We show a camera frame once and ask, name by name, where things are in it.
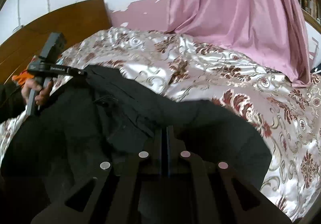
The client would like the large black jacket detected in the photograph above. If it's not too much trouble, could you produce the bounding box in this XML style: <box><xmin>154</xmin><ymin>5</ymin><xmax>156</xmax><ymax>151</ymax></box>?
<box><xmin>1</xmin><ymin>66</ymin><xmax>271</xmax><ymax>223</ymax></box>

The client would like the orange clothing pile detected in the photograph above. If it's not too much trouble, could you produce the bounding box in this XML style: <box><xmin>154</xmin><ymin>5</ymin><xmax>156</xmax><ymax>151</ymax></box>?
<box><xmin>11</xmin><ymin>68</ymin><xmax>35</xmax><ymax>87</ymax></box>

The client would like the person's left hand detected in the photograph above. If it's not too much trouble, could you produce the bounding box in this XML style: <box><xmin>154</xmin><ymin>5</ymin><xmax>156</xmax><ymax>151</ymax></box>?
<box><xmin>21</xmin><ymin>78</ymin><xmax>54</xmax><ymax>107</ymax></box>

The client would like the wooden headboard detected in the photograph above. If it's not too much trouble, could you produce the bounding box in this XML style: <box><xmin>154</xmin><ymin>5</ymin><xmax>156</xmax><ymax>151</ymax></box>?
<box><xmin>0</xmin><ymin>0</ymin><xmax>111</xmax><ymax>83</ymax></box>

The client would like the floral satin bedspread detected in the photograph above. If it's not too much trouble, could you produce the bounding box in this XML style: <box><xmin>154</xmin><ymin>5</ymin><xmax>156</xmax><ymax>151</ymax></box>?
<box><xmin>1</xmin><ymin>28</ymin><xmax>320</xmax><ymax>223</ymax></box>

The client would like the pink curtain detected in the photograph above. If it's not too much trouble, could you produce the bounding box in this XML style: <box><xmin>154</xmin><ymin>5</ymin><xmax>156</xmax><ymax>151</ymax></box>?
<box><xmin>168</xmin><ymin>0</ymin><xmax>311</xmax><ymax>87</ymax></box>

